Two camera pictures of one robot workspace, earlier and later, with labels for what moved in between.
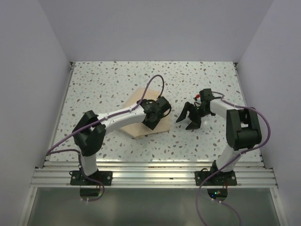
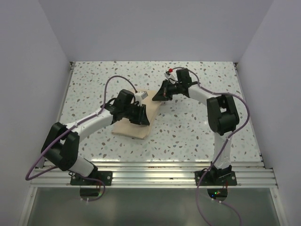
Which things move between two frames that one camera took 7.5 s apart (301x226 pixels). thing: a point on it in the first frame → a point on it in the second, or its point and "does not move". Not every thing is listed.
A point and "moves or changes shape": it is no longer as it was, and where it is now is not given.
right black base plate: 224,178 does not move
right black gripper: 195,123 → 163,94
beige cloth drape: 138,130 moves or changes shape
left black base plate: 105,177 does not move
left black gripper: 152,125 → 141,118
